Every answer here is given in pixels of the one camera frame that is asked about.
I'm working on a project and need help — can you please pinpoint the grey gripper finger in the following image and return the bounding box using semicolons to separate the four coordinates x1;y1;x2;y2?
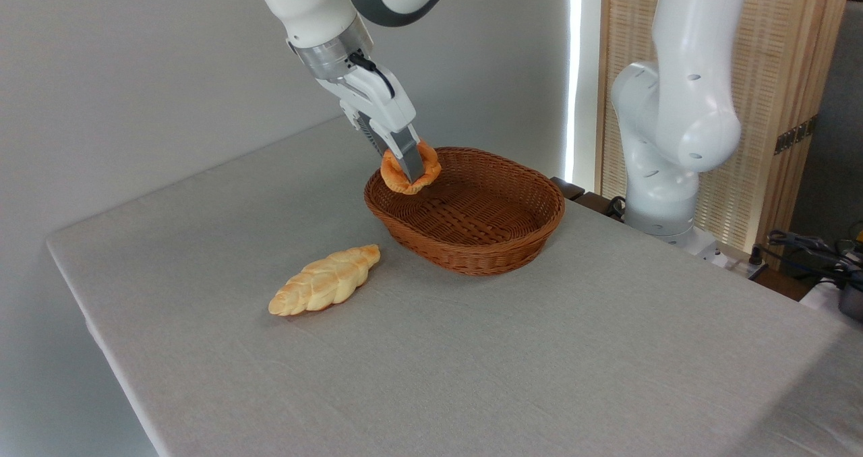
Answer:
386;125;426;183
340;101;388;158

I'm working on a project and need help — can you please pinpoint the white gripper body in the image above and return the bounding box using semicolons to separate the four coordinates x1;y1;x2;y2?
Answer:
315;65;418;149

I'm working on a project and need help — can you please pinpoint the round orange bread roll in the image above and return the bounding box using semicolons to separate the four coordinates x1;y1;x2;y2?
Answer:
380;140;443;195

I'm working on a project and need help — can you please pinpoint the brown wicker basket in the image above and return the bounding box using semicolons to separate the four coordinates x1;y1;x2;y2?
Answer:
364;147;566;276

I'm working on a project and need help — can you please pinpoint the braided pale bread loaf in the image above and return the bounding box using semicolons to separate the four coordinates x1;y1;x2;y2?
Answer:
268;244;382;317

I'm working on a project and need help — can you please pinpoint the dark wooden ledge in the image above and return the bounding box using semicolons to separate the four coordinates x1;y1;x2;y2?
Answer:
551;177;628;220

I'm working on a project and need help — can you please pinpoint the grey tablecloth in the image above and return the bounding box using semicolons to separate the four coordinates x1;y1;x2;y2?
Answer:
46;115;863;457

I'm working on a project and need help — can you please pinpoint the black screen hinge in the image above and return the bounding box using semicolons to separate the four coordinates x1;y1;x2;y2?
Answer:
774;115;819;156

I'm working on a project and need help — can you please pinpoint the wooden slatted screen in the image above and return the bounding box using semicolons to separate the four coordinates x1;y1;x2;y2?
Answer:
597;0;854;255

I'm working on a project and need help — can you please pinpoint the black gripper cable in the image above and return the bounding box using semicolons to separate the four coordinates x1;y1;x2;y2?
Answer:
348;52;396;100

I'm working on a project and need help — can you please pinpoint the black cable bundle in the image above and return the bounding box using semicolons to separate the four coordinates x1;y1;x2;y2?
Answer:
766;229;863;291

